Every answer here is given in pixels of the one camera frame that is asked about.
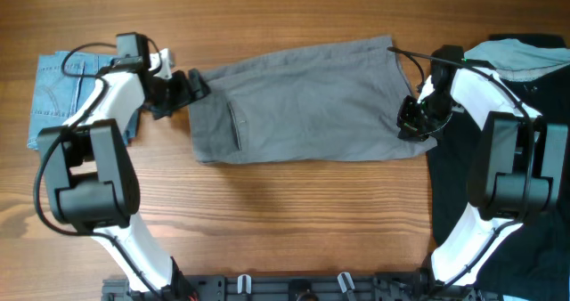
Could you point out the folded light blue jeans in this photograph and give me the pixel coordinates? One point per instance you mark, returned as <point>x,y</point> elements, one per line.
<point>61,88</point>

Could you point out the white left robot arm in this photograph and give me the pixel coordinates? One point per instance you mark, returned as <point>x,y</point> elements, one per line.
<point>86,185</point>

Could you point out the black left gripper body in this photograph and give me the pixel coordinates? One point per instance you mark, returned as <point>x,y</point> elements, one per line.
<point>172,93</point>

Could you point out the grey shorts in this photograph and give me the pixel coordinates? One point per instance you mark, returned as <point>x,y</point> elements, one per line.
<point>334,102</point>

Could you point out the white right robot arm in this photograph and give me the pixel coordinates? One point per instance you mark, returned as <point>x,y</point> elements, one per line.
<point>515,171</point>

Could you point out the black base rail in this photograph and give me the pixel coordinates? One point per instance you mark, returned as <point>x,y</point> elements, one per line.
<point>344,286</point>

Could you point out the light blue garment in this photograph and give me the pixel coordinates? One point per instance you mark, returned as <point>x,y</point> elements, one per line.
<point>519,62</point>

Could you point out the black garment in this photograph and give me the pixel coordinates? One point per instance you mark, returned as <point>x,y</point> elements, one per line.
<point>533,262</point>

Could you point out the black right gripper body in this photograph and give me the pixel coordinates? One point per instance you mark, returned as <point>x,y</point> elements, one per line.
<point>424,119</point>

